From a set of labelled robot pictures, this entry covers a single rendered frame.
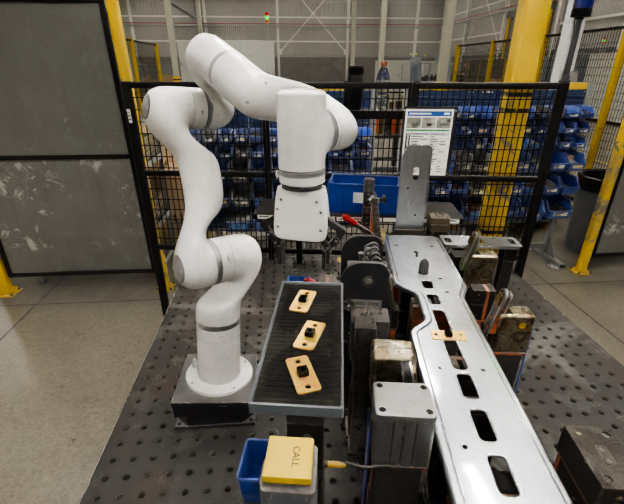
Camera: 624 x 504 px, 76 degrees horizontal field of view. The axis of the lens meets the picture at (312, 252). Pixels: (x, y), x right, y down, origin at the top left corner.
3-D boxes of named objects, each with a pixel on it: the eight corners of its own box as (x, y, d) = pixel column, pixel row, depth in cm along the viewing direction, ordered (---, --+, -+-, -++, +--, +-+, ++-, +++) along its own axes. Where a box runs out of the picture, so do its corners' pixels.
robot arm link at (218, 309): (188, 316, 112) (183, 236, 103) (245, 299, 124) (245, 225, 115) (208, 336, 104) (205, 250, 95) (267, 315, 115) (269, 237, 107)
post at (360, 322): (367, 457, 103) (377, 327, 86) (347, 456, 103) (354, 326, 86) (366, 441, 107) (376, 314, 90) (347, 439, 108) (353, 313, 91)
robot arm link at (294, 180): (269, 171, 70) (270, 188, 71) (318, 174, 68) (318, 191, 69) (284, 161, 77) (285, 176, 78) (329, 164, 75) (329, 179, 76)
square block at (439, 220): (439, 296, 175) (451, 218, 160) (421, 295, 175) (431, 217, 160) (435, 287, 182) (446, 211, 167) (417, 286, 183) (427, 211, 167)
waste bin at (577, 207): (632, 259, 370) (661, 181, 339) (580, 261, 366) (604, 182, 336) (593, 238, 415) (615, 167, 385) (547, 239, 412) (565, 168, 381)
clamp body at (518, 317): (517, 424, 112) (548, 321, 98) (472, 422, 113) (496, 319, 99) (505, 399, 121) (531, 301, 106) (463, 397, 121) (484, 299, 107)
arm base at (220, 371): (175, 392, 110) (170, 335, 104) (199, 352, 128) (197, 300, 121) (242, 401, 109) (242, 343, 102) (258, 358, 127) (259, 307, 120)
